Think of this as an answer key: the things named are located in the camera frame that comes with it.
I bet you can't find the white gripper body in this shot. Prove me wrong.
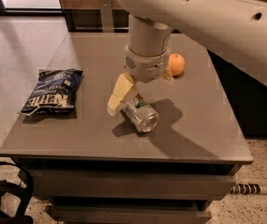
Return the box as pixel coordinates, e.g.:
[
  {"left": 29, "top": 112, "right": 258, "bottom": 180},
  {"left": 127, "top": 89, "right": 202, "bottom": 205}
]
[{"left": 124, "top": 46, "right": 170, "bottom": 83}]

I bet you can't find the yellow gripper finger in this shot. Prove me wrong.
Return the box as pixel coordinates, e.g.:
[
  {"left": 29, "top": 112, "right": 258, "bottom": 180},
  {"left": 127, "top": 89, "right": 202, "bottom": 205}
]
[
  {"left": 107, "top": 72, "right": 137, "bottom": 116},
  {"left": 162, "top": 68, "right": 175, "bottom": 82}
]

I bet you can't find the silver 7up soda can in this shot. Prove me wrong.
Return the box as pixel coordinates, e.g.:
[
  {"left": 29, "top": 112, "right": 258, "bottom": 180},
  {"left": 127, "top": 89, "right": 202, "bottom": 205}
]
[{"left": 122, "top": 94, "right": 159, "bottom": 133}]

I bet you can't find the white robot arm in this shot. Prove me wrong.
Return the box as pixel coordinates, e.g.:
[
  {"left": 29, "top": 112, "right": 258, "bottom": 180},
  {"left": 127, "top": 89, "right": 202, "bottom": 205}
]
[{"left": 107, "top": 0, "right": 267, "bottom": 115}]

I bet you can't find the orange fruit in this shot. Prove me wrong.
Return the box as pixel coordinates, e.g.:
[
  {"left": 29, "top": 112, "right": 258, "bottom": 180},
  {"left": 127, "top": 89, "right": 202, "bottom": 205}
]
[{"left": 168, "top": 53, "right": 185, "bottom": 77}]

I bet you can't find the blue kettle chips bag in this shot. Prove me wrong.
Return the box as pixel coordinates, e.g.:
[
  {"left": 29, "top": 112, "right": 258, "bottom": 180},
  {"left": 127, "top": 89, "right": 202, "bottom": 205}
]
[{"left": 21, "top": 69, "right": 83, "bottom": 116}]

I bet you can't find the left metal wall bracket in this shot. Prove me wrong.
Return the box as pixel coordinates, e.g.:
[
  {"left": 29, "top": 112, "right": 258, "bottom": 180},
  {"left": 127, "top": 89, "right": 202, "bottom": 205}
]
[{"left": 99, "top": 0, "right": 114, "bottom": 33}]

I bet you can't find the black bag with strap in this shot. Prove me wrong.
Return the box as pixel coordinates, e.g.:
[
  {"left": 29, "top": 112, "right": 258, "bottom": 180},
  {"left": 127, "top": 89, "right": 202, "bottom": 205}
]
[{"left": 0, "top": 161, "right": 34, "bottom": 224}]

